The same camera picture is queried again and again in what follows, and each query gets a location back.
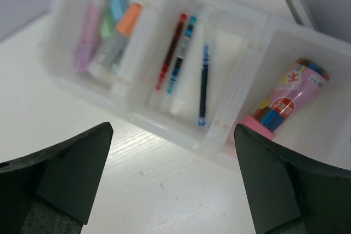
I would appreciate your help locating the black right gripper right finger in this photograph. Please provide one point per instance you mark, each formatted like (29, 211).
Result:
(288, 192)

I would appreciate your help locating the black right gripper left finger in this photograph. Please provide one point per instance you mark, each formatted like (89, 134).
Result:
(53, 190)

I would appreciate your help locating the dark blue pen refill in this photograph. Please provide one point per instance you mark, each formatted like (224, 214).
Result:
(204, 78)

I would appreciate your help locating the orange highlighter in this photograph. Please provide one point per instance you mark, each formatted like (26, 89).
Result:
(113, 47)

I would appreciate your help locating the purple highlighter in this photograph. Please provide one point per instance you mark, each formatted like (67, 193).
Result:
(89, 38)

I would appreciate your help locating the green highlighter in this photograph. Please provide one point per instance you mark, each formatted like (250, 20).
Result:
(107, 24)

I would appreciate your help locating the light blue pen refill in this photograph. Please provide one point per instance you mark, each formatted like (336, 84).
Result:
(185, 44)

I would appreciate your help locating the red pen refill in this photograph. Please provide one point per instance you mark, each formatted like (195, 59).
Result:
(167, 60)

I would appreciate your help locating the blue highlighter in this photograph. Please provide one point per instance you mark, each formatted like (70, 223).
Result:
(118, 9)

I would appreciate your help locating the white three-compartment tray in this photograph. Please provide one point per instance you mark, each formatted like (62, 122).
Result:
(249, 52)

